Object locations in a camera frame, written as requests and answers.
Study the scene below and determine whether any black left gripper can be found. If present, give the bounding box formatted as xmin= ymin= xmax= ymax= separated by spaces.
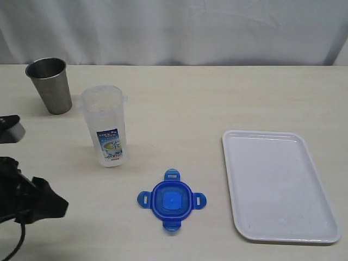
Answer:
xmin=1 ymin=157 xmax=69 ymax=222

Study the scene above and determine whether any blue plastic lid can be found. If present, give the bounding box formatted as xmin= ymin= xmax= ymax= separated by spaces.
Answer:
xmin=136 ymin=169 xmax=207 ymax=234

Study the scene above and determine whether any stainless steel cup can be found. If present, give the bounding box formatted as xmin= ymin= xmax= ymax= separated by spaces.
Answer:
xmin=25 ymin=57 xmax=72 ymax=115

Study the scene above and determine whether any clear plastic tall container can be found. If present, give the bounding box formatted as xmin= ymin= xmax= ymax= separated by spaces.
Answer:
xmin=78 ymin=85 xmax=128 ymax=167

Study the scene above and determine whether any white backdrop curtain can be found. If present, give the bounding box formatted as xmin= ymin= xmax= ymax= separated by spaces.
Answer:
xmin=1 ymin=1 xmax=347 ymax=65

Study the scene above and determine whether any white rectangular plastic tray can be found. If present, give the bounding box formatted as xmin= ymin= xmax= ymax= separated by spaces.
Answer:
xmin=222 ymin=130 xmax=342 ymax=245

